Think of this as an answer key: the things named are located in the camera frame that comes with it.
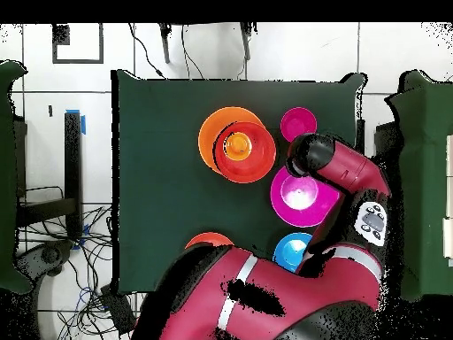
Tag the red-orange plastic bowl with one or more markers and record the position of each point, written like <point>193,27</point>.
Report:
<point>247,170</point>
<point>208,239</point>

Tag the orange plastic cup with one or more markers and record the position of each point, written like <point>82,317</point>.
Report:
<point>239,146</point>

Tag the large pink bowl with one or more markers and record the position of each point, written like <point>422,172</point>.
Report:
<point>300,212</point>

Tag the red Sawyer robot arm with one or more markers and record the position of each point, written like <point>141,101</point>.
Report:
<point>283,294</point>

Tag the large orange bowl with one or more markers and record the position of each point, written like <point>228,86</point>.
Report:
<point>208,134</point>

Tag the dark green tablecloth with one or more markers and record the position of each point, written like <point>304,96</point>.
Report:
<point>159,194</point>

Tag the large blue bowl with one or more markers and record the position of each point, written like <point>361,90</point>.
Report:
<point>288,253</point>

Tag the small crimson bowl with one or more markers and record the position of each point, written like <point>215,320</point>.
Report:
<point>297,122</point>

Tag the black tripod leg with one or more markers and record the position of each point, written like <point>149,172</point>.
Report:
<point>165,46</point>
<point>246,42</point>

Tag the black stand with blue tape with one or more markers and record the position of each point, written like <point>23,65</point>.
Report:
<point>72,159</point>

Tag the black power brick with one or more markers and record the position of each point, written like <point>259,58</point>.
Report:
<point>118,311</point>

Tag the green cloth side table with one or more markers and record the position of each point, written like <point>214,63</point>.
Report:
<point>428,159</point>
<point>7,177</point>

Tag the black square frame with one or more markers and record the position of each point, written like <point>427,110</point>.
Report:
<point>101,46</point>

